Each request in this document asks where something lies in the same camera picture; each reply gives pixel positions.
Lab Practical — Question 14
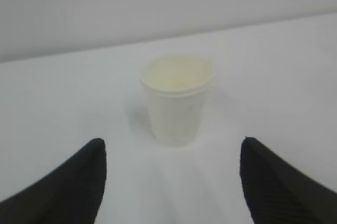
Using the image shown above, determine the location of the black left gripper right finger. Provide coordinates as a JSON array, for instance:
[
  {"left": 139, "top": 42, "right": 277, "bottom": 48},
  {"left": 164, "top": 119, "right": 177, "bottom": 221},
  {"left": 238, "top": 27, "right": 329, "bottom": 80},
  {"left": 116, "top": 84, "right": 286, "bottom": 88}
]
[{"left": 240, "top": 137, "right": 336, "bottom": 223}]

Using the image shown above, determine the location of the white paper cup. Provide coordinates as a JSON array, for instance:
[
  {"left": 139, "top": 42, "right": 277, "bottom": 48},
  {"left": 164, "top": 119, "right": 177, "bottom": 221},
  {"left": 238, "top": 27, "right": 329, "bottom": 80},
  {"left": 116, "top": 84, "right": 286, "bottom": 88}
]
[{"left": 140, "top": 55, "right": 213, "bottom": 146}]

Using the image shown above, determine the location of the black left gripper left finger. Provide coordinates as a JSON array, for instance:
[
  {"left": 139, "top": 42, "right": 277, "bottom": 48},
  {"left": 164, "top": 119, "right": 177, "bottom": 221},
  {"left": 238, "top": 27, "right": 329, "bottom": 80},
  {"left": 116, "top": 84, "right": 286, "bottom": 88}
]
[{"left": 1, "top": 138, "right": 106, "bottom": 223}]

